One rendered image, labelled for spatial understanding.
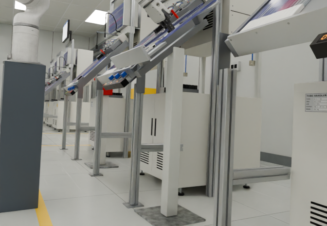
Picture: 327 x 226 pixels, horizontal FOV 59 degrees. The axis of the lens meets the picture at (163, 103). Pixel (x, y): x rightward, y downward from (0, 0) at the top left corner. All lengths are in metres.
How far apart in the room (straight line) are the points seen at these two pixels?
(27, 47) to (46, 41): 8.93
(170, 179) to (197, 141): 0.44
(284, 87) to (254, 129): 1.31
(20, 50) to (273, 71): 2.60
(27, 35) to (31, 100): 0.32
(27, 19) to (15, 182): 0.79
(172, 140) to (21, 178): 0.74
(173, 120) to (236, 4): 0.99
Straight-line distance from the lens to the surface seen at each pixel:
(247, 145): 2.03
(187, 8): 1.86
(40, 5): 1.71
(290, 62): 3.29
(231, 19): 2.00
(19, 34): 1.61
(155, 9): 1.41
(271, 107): 3.39
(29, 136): 1.55
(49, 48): 10.49
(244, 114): 1.99
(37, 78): 1.55
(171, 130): 1.37
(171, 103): 1.37
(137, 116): 1.53
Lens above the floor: 0.50
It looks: 2 degrees up
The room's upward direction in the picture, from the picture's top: 3 degrees clockwise
